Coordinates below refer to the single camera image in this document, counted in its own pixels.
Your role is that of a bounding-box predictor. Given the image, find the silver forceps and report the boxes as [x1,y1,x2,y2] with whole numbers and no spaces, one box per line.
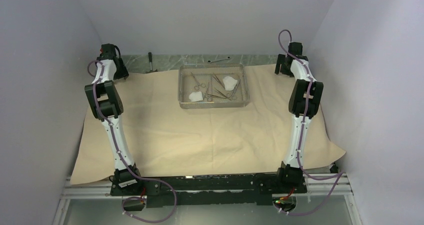
[212,73,225,89]

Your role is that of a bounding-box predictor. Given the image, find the white gauze pad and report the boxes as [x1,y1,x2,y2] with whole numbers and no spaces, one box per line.
[222,76,239,91]
[188,91,204,102]

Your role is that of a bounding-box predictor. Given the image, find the white gauze pad right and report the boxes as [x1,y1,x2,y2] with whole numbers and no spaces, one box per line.
[222,76,239,91]

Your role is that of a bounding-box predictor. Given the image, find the metal mesh instrument tray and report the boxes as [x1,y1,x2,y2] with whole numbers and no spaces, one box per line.
[178,64,250,110]

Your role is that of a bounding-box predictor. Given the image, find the aluminium rail frame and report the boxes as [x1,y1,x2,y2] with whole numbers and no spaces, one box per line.
[53,172,363,225]

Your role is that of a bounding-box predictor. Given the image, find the silver haemostat clamp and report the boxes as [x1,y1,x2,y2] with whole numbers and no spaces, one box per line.
[230,80,241,101]

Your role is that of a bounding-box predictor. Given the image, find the silver ratchet wrench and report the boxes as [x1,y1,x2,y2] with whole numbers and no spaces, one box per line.
[207,56,231,64]

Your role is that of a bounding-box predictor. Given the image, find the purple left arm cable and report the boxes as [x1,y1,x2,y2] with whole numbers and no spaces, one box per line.
[86,60,178,223]

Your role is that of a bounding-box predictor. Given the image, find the silver surgical scissors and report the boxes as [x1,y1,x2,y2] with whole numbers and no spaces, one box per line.
[190,72,206,91]

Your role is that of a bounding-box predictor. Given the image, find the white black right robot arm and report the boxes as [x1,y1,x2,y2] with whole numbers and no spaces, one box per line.
[275,42,324,193]

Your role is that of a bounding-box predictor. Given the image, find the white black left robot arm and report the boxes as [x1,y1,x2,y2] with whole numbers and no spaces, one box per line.
[84,43,144,195]

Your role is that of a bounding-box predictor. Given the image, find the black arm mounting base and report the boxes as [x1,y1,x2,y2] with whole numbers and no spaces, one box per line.
[108,172,307,208]

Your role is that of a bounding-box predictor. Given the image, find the black-handled claw hammer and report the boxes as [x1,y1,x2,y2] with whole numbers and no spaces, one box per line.
[145,52,158,74]

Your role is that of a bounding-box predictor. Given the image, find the white gauze pad left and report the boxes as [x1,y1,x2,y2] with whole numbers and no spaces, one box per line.
[188,91,204,102]

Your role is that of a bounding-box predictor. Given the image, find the beige wrapping cloth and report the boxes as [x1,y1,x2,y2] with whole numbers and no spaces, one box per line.
[69,63,347,186]

